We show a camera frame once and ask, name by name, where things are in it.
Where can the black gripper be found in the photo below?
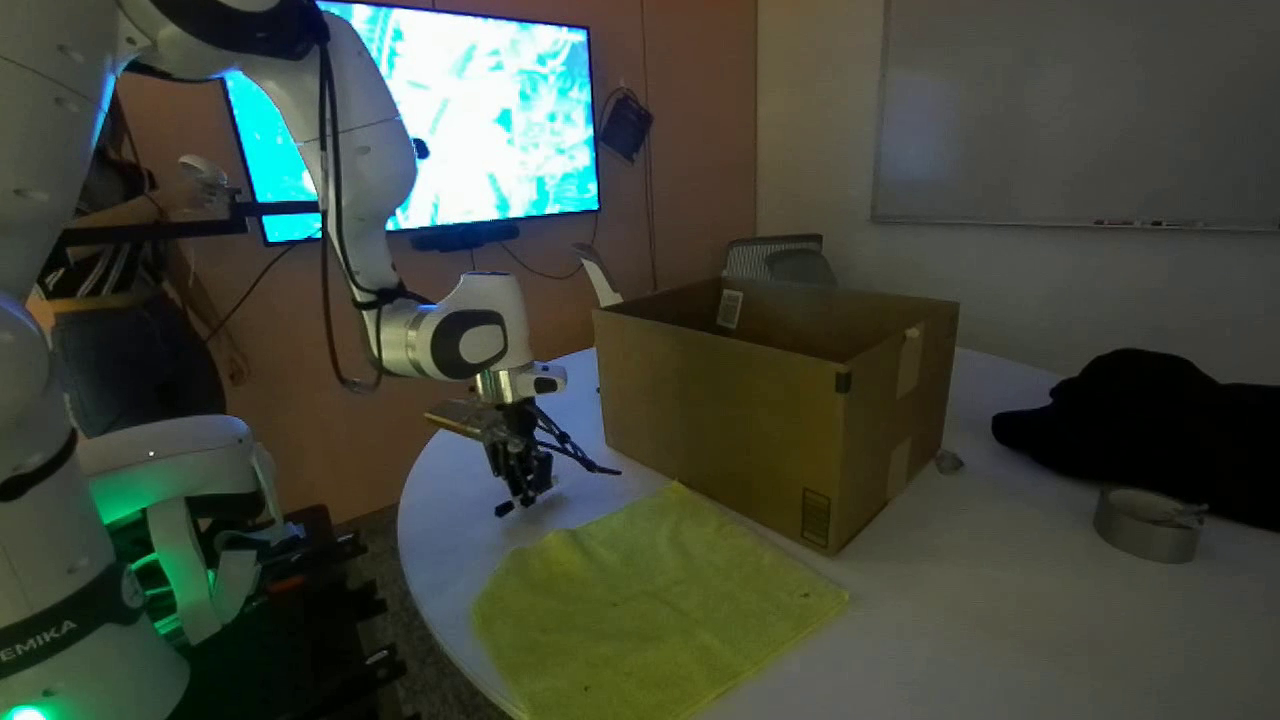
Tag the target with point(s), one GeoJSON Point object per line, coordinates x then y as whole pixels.
{"type": "Point", "coordinates": [518, 430]}

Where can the yellow microfibre towel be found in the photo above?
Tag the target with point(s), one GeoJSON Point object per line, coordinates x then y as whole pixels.
{"type": "Point", "coordinates": [654, 613]}

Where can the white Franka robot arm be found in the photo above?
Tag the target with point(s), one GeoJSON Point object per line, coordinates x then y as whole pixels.
{"type": "Point", "coordinates": [400, 147]}

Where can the open cardboard box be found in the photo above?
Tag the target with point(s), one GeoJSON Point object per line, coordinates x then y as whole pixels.
{"type": "Point", "coordinates": [746, 424]}

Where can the small grey round item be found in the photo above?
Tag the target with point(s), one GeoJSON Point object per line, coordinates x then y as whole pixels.
{"type": "Point", "coordinates": [948, 460]}

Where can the grey tape roll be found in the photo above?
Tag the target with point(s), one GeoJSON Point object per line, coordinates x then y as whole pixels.
{"type": "Point", "coordinates": [1145, 525]}

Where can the black jacket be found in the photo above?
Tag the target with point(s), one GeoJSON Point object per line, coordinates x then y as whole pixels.
{"type": "Point", "coordinates": [1163, 424]}

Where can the black robot mount stand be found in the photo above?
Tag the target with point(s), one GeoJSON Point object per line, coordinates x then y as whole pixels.
{"type": "Point", "coordinates": [294, 624]}

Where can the wall mounted TV screen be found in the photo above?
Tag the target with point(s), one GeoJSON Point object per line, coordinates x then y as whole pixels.
{"type": "Point", "coordinates": [507, 121]}

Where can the black device on wall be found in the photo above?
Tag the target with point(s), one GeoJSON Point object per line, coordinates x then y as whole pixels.
{"type": "Point", "coordinates": [627, 127]}

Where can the black camera bracket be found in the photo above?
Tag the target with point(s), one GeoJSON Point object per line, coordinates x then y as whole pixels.
{"type": "Point", "coordinates": [145, 229]}

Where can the wall whiteboard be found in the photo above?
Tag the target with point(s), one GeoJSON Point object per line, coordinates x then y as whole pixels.
{"type": "Point", "coordinates": [1067, 105]}

